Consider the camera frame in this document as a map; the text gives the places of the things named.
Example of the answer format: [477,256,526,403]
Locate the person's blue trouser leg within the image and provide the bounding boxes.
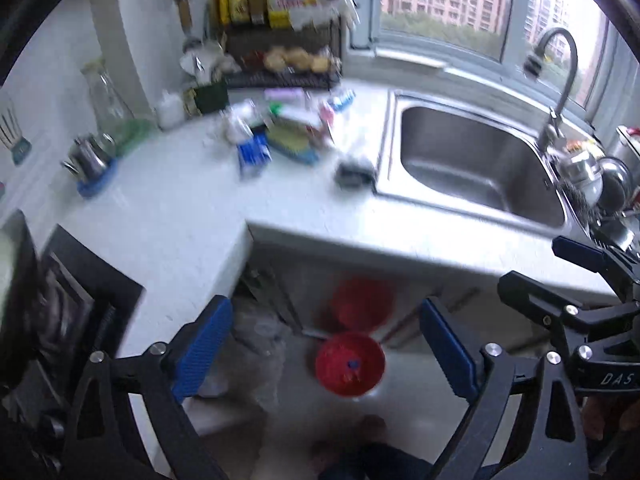
[317,442,436,480]

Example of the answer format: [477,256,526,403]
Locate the pink fuzzy slipper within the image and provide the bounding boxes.
[357,414,388,441]

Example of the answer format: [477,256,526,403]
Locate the small white jar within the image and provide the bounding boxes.
[156,90,187,131]

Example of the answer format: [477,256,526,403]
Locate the pale brown lumpy food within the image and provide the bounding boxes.
[262,45,333,73]

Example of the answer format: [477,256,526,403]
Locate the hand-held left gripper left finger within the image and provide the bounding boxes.
[62,295,236,480]

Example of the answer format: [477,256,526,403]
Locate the green round coaster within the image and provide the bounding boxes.
[107,117,158,156]

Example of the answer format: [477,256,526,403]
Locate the glass pitcher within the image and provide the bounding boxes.
[80,57,138,133]

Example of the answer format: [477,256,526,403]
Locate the blue and white packet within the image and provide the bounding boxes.
[235,132,273,179]

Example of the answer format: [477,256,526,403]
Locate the curved steel faucet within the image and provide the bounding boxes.
[522,27,581,153]

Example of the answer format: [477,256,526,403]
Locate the small steel kettle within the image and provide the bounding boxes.
[61,134,118,183]

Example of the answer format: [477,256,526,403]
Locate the pale pink packet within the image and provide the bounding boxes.
[264,87,307,104]

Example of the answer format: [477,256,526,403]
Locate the crumpled white wrapper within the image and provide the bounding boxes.
[220,100,266,143]

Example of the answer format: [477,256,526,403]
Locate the red plastic bucket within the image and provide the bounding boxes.
[315,331,387,398]

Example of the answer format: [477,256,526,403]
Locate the white plastic bag bundle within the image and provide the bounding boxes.
[290,0,361,31]

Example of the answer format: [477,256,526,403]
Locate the dark utensil cup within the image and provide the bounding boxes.
[192,80,231,116]

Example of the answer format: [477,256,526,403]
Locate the pink toothbrush package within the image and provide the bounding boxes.
[317,100,338,133]

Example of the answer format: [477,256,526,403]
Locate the white rice cooker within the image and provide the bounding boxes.
[612,125,640,166]

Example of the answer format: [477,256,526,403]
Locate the black gas stove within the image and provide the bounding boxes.
[0,210,146,441]

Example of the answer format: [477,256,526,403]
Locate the clear plastic bag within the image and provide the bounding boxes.
[205,305,291,411]

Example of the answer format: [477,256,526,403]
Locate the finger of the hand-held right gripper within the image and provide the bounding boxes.
[551,236,640,301]
[497,271,601,333]

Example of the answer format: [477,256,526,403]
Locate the person's right hand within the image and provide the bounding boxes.
[580,394,640,443]

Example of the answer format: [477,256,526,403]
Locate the blue toothbrush package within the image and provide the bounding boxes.
[327,89,357,111]

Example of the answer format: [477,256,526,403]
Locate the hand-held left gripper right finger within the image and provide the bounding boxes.
[419,297,591,480]

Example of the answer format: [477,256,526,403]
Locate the white kitchen utensils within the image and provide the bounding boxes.
[179,37,241,86]

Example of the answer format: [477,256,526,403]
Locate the dark scouring sponge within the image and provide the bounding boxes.
[336,157,376,190]

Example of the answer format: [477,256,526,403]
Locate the kitchen wall stickers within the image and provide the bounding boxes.
[0,95,33,201]

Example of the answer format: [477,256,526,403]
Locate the black wire rack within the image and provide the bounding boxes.
[220,7,351,92]

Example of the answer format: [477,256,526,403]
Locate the blue round trivet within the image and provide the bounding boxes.
[76,157,121,200]

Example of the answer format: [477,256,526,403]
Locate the stainless steel sink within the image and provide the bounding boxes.
[372,89,581,233]

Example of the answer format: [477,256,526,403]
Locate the wooden handled utensil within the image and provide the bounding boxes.
[175,0,196,36]

